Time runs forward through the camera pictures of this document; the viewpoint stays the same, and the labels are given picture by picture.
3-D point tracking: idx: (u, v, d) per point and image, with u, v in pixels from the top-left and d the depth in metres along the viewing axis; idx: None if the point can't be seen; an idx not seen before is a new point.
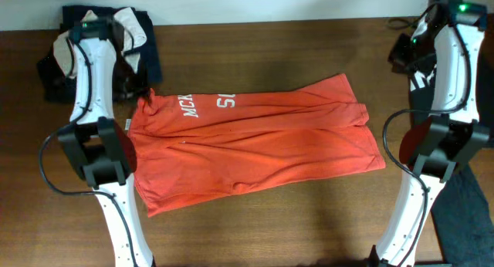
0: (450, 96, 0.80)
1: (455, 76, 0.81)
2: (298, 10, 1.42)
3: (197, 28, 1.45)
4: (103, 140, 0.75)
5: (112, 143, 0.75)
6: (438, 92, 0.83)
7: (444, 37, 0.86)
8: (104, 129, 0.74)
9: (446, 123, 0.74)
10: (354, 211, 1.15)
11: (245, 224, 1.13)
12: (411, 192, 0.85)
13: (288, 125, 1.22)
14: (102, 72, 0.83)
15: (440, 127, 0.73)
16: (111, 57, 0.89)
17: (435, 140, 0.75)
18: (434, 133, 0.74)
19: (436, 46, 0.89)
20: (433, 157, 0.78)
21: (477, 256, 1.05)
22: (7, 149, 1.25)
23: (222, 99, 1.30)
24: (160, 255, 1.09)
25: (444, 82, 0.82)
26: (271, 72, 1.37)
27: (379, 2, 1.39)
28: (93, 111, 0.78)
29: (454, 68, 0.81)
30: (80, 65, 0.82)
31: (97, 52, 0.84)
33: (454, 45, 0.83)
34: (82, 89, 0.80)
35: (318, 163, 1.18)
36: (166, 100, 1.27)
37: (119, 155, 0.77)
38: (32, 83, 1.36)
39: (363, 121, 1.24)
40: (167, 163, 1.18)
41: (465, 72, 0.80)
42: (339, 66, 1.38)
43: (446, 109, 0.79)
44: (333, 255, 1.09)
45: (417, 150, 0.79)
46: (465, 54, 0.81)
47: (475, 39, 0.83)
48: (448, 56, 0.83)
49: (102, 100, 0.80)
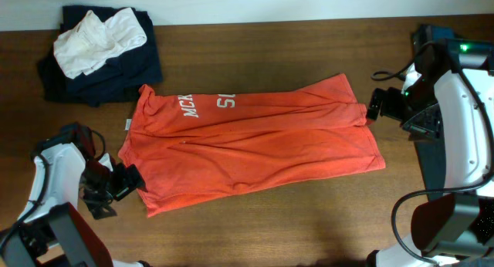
0: (471, 161, 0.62)
1: (473, 137, 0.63)
2: (298, 11, 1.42)
3: (197, 28, 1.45)
4: (59, 238, 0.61)
5: (70, 238, 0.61)
6: (453, 163, 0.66)
7: (446, 88, 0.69)
8: (53, 219, 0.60)
9: (475, 203, 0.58)
10: (354, 211, 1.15)
11: (245, 224, 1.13)
12: (439, 260, 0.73)
13: (288, 125, 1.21)
14: (65, 171, 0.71)
15: (473, 210, 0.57)
16: (79, 160, 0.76)
17: (456, 226, 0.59)
18: (461, 218, 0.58)
19: (439, 97, 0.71)
20: (458, 242, 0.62)
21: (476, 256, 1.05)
22: (7, 149, 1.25)
23: (222, 99, 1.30)
24: (160, 255, 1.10)
25: (459, 146, 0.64)
26: (271, 72, 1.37)
27: (380, 3, 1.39)
28: (45, 203, 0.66)
29: (468, 125, 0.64)
30: (39, 172, 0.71)
31: (61, 153, 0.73)
33: (462, 96, 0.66)
34: (35, 190, 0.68)
35: (318, 163, 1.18)
36: (166, 100, 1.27)
37: (81, 251, 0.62)
38: (32, 84, 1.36)
39: (363, 121, 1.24)
40: (168, 163, 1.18)
41: (486, 135, 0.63)
42: (338, 66, 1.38)
43: (468, 182, 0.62)
44: (333, 255, 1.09)
45: (435, 236, 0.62)
46: (478, 106, 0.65)
47: (486, 88, 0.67)
48: (457, 113, 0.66)
49: (58, 192, 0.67)
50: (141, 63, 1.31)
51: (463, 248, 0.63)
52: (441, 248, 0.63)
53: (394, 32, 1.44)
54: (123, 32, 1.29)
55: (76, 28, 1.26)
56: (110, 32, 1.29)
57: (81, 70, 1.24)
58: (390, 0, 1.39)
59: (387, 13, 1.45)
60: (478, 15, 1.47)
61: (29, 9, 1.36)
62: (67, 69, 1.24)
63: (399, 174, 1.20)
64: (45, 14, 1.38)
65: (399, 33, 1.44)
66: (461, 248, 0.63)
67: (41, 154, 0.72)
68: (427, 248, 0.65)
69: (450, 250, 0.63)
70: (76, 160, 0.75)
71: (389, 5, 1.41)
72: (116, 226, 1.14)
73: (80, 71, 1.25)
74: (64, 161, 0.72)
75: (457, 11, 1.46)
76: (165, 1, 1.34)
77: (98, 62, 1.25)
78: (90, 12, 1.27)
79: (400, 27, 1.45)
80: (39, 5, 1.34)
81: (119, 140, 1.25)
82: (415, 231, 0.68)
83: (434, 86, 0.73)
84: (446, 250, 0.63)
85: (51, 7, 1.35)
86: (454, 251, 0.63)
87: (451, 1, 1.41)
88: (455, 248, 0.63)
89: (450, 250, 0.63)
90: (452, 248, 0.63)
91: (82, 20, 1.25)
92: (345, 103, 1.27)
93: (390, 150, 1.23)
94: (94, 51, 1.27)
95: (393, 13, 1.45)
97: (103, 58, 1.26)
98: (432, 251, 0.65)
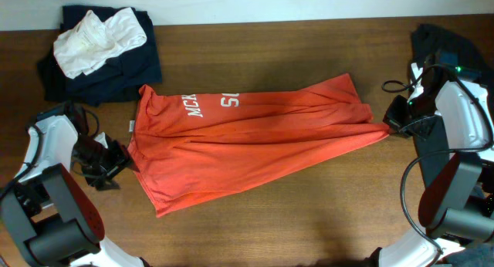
0: (472, 137, 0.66)
1: (470, 116, 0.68)
2: (298, 11, 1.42)
3: (197, 28, 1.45)
4: (51, 193, 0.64)
5: (61, 192, 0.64)
6: (457, 141, 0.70)
7: (447, 94, 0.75)
8: (45, 179, 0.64)
9: (476, 162, 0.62)
10: (354, 211, 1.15)
11: (245, 224, 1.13)
12: (444, 247, 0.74)
13: (292, 124, 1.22)
14: (58, 139, 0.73)
15: (471, 167, 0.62)
16: (71, 136, 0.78)
17: (461, 187, 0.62)
18: (464, 175, 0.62)
19: (442, 107, 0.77)
20: (464, 218, 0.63)
21: (477, 256, 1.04)
22: (6, 149, 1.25)
23: (226, 99, 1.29)
24: (160, 254, 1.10)
25: (459, 130, 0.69)
26: (271, 72, 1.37)
27: (380, 2, 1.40)
28: (40, 165, 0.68)
29: (466, 115, 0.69)
30: (32, 140, 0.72)
31: (55, 125, 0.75)
33: (459, 96, 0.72)
34: (31, 152, 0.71)
35: (333, 143, 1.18)
36: (170, 100, 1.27)
37: (71, 207, 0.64)
38: (33, 83, 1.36)
39: (367, 121, 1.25)
40: (172, 162, 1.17)
41: (481, 116, 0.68)
42: (339, 65, 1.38)
43: (471, 147, 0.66)
44: (333, 256, 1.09)
45: (441, 205, 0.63)
46: (474, 101, 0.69)
47: (481, 91, 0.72)
48: (455, 105, 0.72)
49: (52, 155, 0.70)
50: (141, 63, 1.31)
51: (469, 228, 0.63)
52: (448, 225, 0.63)
53: (394, 31, 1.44)
54: (123, 32, 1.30)
55: (76, 28, 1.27)
56: (110, 32, 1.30)
57: (81, 70, 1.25)
58: None
59: (387, 12, 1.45)
60: (479, 15, 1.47)
61: (29, 9, 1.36)
62: (67, 69, 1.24)
63: (399, 174, 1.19)
64: (45, 14, 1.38)
65: (400, 33, 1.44)
66: (467, 225, 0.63)
67: (35, 126, 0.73)
68: (431, 224, 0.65)
69: (455, 229, 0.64)
70: (69, 132, 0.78)
71: (389, 5, 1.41)
72: (115, 226, 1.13)
73: (80, 71, 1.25)
74: (58, 131, 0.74)
75: (458, 12, 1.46)
76: (165, 1, 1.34)
77: (98, 62, 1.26)
78: (90, 12, 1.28)
79: (400, 27, 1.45)
80: (39, 5, 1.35)
81: (119, 140, 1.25)
82: (424, 213, 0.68)
83: (437, 101, 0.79)
84: (452, 226, 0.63)
85: (51, 6, 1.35)
86: (459, 228, 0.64)
87: (451, 1, 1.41)
88: (462, 225, 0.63)
89: (455, 228, 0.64)
90: (458, 224, 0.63)
91: (83, 20, 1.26)
92: (348, 103, 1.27)
93: (393, 150, 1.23)
94: (94, 51, 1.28)
95: (394, 12, 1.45)
97: (103, 58, 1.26)
98: (438, 229, 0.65)
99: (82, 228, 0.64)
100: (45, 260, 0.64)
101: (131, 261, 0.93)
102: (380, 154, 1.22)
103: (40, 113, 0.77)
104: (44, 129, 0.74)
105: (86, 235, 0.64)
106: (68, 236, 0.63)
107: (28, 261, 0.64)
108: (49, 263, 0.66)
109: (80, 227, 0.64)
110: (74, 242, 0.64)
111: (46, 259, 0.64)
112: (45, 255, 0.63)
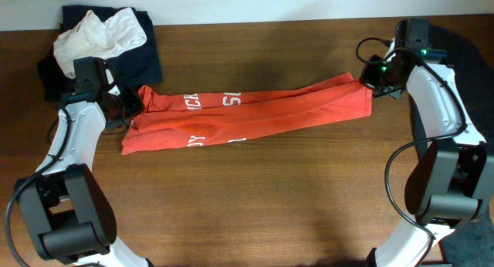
0: (446, 122, 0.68)
1: (441, 99, 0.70)
2: (296, 10, 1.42)
3: (197, 28, 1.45)
4: (72, 193, 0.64)
5: (81, 194, 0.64)
6: (431, 126, 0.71)
7: (416, 78, 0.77)
8: (70, 177, 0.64)
9: (456, 149, 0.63)
10: (354, 211, 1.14)
11: (245, 224, 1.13)
12: (435, 231, 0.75)
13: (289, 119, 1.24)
14: (84, 129, 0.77)
15: (449, 155, 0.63)
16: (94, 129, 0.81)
17: (444, 174, 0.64)
18: (443, 162, 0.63)
19: (413, 91, 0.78)
20: (450, 203, 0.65)
21: (477, 256, 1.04)
22: (7, 150, 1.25)
23: (228, 98, 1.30)
24: (160, 254, 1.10)
25: (433, 114, 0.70)
26: (270, 72, 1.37)
27: (380, 2, 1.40)
28: (64, 160, 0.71)
29: (438, 99, 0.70)
30: (61, 124, 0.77)
31: (83, 109, 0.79)
33: (428, 79, 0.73)
34: (57, 143, 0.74)
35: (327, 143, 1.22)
36: (171, 100, 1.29)
37: (88, 209, 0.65)
38: (32, 84, 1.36)
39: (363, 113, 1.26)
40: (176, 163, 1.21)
41: (450, 97, 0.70)
42: (339, 66, 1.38)
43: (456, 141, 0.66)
44: (333, 256, 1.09)
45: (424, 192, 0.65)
46: (443, 84, 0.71)
47: (448, 72, 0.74)
48: (425, 89, 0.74)
49: (76, 150, 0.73)
50: (142, 63, 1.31)
51: (454, 208, 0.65)
52: (436, 211, 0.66)
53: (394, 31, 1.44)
54: (123, 32, 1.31)
55: (76, 28, 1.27)
56: (110, 32, 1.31)
57: None
58: None
59: (387, 12, 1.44)
60: (479, 14, 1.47)
61: (29, 9, 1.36)
62: (66, 69, 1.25)
63: (399, 174, 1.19)
64: (45, 14, 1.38)
65: None
66: (452, 206, 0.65)
67: (65, 108, 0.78)
68: (419, 211, 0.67)
69: (443, 213, 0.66)
70: (98, 119, 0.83)
71: (389, 5, 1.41)
72: None
73: None
74: (87, 119, 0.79)
75: (458, 12, 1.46)
76: (166, 1, 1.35)
77: None
78: (90, 13, 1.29)
79: None
80: (40, 6, 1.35)
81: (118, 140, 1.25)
82: (409, 201, 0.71)
83: (407, 85, 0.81)
84: (439, 211, 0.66)
85: (51, 7, 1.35)
86: (447, 212, 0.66)
87: (451, 0, 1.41)
88: (451, 207, 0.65)
89: (443, 212, 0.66)
90: (445, 207, 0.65)
91: (83, 20, 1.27)
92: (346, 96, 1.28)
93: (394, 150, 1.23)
94: (94, 51, 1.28)
95: (394, 12, 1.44)
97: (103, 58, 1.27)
98: (425, 215, 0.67)
99: (95, 230, 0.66)
100: (53, 255, 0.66)
101: (136, 261, 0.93)
102: (380, 154, 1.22)
103: (72, 96, 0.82)
104: (73, 115, 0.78)
105: (98, 237, 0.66)
106: (81, 235, 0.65)
107: (41, 254, 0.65)
108: (58, 258, 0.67)
109: (94, 228, 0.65)
110: (85, 241, 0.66)
111: (56, 254, 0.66)
112: (55, 250, 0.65)
